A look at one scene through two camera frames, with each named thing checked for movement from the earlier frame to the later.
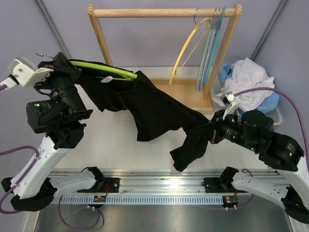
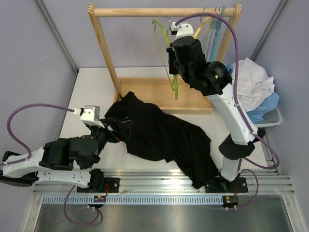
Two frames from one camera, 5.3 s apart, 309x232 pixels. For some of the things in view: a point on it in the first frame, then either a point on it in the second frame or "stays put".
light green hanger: [212, 24] stays put
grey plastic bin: [275, 116] stays put
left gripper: [61, 67] → [124, 127]
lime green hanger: [133, 76] → [174, 86]
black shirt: [150, 113] → [158, 136]
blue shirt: [223, 72] stays put
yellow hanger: [196, 25] → [199, 29]
